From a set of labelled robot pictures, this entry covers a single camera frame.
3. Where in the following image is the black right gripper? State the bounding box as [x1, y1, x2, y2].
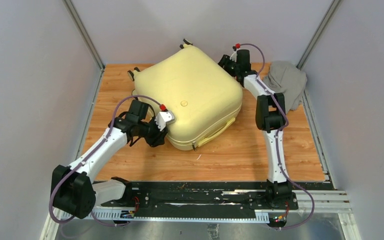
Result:
[210, 54, 240, 79]

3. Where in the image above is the grey crumpled cloth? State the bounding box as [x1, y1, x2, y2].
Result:
[263, 61, 307, 114]

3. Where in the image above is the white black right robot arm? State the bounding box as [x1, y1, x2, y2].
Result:
[218, 48, 298, 210]

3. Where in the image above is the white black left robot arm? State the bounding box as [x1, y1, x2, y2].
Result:
[48, 99, 175, 223]

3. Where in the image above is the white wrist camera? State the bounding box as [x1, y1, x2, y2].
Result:
[229, 49, 238, 62]
[154, 111, 176, 132]

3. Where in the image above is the cream suitcase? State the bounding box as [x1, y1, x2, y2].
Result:
[127, 40, 243, 151]

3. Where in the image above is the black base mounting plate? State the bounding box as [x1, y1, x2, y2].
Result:
[100, 181, 300, 220]

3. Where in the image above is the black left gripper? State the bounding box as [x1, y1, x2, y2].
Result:
[138, 116, 169, 148]

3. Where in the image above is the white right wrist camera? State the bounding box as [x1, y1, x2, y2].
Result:
[229, 49, 238, 62]

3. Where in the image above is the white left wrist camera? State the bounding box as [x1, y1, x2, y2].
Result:
[154, 111, 176, 132]

